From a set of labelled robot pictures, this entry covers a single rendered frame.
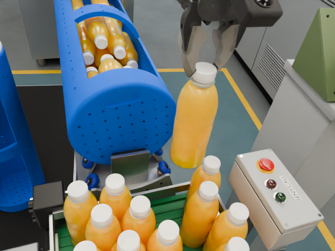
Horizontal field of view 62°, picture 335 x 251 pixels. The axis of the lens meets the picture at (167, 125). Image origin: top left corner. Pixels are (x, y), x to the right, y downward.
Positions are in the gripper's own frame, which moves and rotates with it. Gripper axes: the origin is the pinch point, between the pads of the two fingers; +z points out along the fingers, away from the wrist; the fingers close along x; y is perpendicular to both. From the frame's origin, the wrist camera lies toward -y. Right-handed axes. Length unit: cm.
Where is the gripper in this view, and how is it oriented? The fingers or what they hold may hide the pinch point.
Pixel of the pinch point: (204, 71)
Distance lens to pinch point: 46.6
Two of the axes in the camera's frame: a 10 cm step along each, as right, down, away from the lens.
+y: -3.1, -6.7, 6.8
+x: -9.5, 1.4, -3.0
